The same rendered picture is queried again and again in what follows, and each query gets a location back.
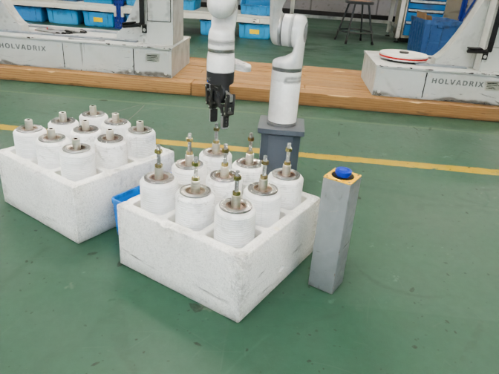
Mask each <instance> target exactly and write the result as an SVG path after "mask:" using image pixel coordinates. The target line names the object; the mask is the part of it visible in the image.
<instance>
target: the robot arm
mask: <svg viewBox="0 0 499 374"><path fill-rule="evenodd" d="M285 2H286V0H270V39H271V42H272V43H273V44H274V45H279V46H285V47H293V52H292V53H290V54H288V55H286V56H281V57H278V58H275V59H274V60H273V64H272V73H271V83H270V101H269V110H268V119H267V123H268V124H269V125H272V126H275V127H279V128H291V127H294V126H296V118H297V112H298V105H299V92H300V85H301V71H302V65H303V58H304V47H305V42H306V39H307V27H308V21H307V17H306V16H303V15H297V14H288V13H283V12H282V7H283V5H284V3H285ZM207 8H208V11H209V12H210V14H211V15H212V25H211V28H210V30H209V37H208V54H207V60H206V81H207V82H208V83H206V84H205V91H206V104H207V105H209V108H210V109H209V121H210V122H216V121H217V119H218V109H217V107H219V108H220V111H221V129H228V127H229V116H231V115H233V114H234V109H235V94H231V93H230V91H229V86H230V85H231V84H233V82H234V74H235V70H238V71H242V72H251V64H248V63H246V62H243V61H241V60H239V59H235V52H234V51H235V26H236V20H237V15H238V0H207ZM221 103H225V104H223V105H222V104H221ZM229 108H231V110H230V109H229Z"/></svg>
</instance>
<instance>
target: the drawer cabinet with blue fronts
mask: <svg viewBox="0 0 499 374"><path fill-rule="evenodd" d="M401 1H402V0H399V1H398V5H397V12H396V17H395V21H394V23H396V24H397V20H398V16H399V9H400V5H401ZM447 2H448V0H406V4H405V11H404V15H403V19H402V27H401V31H400V35H399V38H398V39H397V40H398V41H399V42H407V43H408V37H409V33H410V28H411V16H416V15H417V10H418V11H421V12H424V13H427V15H429V16H433V17H444V15H445V12H446V6H447Z"/></svg>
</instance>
